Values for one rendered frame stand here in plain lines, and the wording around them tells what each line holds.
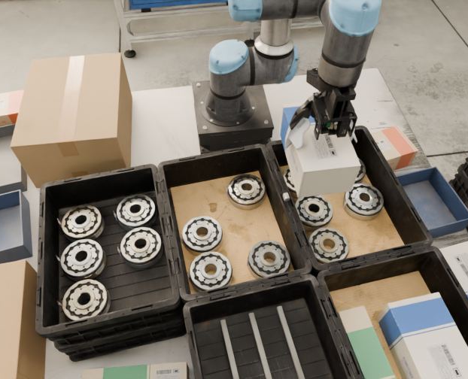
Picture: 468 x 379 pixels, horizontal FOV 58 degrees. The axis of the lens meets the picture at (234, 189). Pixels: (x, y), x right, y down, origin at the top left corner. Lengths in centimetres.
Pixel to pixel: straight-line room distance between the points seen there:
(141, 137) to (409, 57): 218
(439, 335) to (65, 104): 118
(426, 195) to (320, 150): 64
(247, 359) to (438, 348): 39
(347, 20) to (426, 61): 257
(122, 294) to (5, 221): 52
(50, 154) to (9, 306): 46
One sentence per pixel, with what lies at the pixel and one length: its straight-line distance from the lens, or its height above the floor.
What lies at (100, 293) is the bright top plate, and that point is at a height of 86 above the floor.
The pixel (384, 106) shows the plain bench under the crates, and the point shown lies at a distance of 172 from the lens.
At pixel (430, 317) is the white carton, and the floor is 92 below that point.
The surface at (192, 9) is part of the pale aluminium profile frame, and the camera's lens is 294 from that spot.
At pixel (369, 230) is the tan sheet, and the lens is 118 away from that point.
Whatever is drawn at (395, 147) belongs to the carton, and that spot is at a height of 77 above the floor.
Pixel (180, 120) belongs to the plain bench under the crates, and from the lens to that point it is 158.
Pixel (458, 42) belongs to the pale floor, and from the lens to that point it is 353.
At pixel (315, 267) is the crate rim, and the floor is 93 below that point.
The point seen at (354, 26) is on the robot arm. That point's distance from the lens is 71.
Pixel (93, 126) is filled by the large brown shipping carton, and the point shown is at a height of 90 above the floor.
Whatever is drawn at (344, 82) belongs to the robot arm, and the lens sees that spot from 78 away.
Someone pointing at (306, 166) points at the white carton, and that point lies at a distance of 87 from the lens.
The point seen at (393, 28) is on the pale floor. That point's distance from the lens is 350.
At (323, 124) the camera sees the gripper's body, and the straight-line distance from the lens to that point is 84.
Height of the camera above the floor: 180
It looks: 54 degrees down
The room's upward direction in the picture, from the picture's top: straight up
